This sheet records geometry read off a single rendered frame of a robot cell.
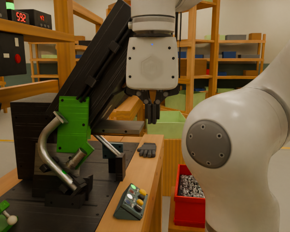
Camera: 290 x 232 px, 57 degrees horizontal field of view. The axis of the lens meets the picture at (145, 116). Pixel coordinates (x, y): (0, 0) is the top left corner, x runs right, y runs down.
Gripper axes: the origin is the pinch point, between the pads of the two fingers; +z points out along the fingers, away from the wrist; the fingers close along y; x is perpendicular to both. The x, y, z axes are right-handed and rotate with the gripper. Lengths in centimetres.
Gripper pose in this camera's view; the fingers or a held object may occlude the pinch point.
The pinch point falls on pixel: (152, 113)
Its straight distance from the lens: 55.2
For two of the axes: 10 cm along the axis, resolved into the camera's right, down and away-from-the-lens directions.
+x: 1.3, -2.1, 9.7
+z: 0.0, 9.8, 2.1
